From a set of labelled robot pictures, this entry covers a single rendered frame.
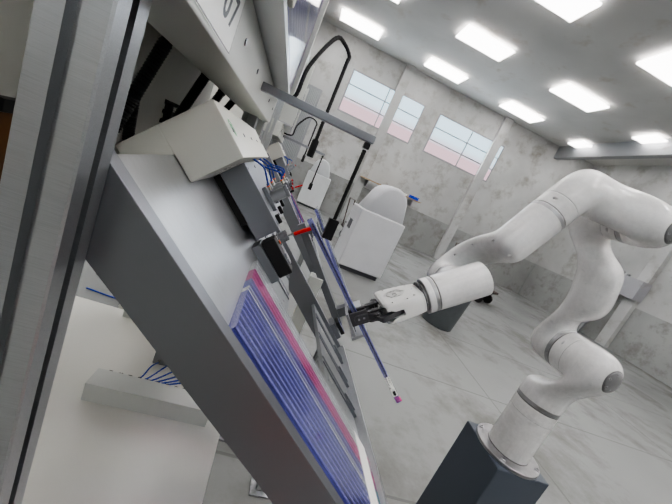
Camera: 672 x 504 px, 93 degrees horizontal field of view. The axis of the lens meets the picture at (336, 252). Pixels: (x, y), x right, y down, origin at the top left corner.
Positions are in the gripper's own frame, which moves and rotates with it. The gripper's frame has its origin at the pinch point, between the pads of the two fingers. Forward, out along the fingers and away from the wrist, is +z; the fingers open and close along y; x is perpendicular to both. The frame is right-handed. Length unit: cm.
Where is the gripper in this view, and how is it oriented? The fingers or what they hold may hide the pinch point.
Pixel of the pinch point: (358, 315)
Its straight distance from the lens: 75.5
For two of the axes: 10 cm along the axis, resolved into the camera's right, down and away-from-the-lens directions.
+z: -9.6, 2.8, -0.6
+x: 2.6, 9.4, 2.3
